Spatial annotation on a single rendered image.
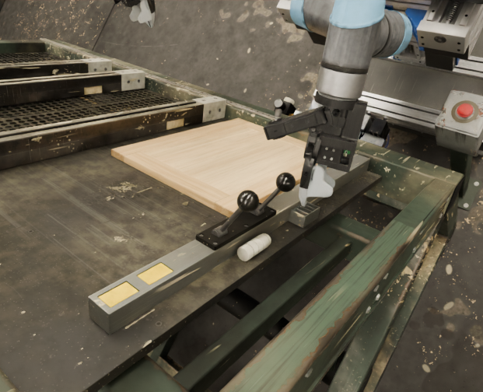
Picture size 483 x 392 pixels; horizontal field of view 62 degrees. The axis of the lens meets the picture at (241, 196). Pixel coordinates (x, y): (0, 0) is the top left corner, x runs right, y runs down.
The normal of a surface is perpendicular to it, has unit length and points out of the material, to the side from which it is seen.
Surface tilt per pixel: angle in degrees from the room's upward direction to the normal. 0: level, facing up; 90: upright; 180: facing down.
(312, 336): 57
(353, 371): 0
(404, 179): 33
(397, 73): 0
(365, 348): 0
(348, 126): 38
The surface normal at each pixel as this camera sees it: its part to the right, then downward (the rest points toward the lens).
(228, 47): -0.44, -0.22
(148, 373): 0.13, -0.88
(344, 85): -0.12, 0.44
